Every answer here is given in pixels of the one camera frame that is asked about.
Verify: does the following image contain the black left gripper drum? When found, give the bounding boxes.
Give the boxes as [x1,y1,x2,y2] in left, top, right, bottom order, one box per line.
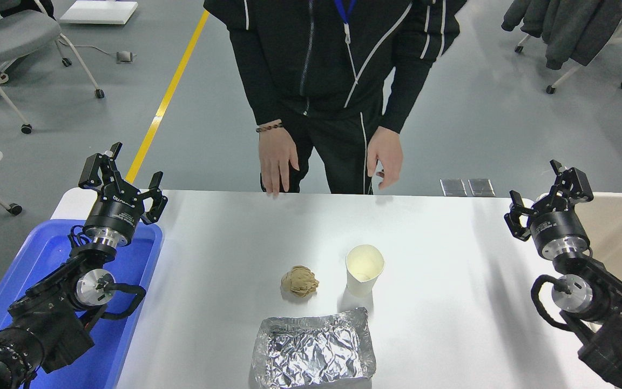
[83,190,145,241]

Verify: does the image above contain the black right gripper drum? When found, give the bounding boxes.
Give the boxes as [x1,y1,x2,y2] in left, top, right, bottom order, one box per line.
[527,208,590,254]

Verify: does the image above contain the white paper cup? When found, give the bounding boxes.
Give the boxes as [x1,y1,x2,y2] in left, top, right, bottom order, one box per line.
[345,244,386,298]

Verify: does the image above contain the person's right hand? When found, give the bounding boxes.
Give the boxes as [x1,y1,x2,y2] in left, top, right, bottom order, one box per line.
[259,127,300,198]

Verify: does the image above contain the person's left hand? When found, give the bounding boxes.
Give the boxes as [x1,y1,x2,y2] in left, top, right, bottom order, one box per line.
[366,127,404,191]

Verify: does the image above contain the metal floor outlet plate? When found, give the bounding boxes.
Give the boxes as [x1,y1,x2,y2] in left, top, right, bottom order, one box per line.
[440,179,468,197]
[468,179,496,197]

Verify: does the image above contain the blue plastic tray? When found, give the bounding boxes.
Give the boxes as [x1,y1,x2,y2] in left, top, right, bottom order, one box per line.
[0,219,164,389]

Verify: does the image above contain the dark grey jacket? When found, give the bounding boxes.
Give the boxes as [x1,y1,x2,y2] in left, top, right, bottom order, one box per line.
[502,0,622,71]

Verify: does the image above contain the white flat floor board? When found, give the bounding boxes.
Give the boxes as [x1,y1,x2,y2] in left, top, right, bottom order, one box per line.
[59,0,139,25]

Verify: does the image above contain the crumpled tan paper ball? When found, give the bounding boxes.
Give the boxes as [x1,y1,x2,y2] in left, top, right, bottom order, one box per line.
[281,265,320,298]

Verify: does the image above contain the grey office chair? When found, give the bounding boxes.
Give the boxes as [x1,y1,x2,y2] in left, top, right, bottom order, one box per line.
[0,0,105,135]

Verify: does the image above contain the person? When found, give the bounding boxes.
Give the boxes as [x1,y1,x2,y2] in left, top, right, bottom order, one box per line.
[203,0,468,198]

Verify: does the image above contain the silver foil tray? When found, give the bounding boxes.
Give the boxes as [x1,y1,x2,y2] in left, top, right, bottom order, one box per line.
[251,307,377,389]

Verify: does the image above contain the blue lanyard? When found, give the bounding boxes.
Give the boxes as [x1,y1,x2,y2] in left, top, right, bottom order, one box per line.
[334,0,357,45]

